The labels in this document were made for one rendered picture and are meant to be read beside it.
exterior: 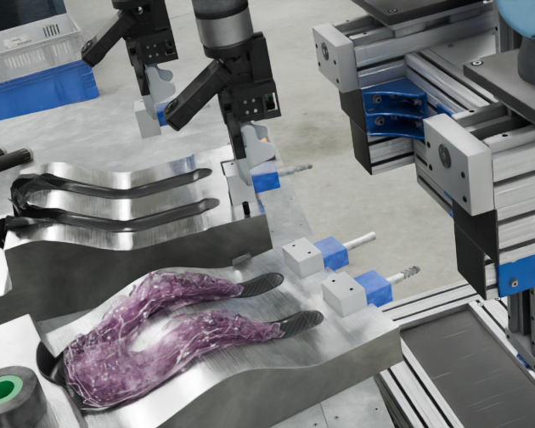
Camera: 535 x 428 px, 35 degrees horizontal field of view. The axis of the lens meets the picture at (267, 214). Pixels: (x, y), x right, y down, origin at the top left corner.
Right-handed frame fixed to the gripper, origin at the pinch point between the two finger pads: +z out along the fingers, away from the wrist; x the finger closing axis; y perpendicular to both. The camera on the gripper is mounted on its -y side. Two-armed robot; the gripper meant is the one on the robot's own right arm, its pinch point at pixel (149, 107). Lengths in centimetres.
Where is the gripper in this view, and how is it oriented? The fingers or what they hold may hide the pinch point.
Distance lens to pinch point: 154.4
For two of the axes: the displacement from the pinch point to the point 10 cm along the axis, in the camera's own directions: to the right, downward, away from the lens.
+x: -1.6, -4.7, 8.7
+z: 1.8, 8.5, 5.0
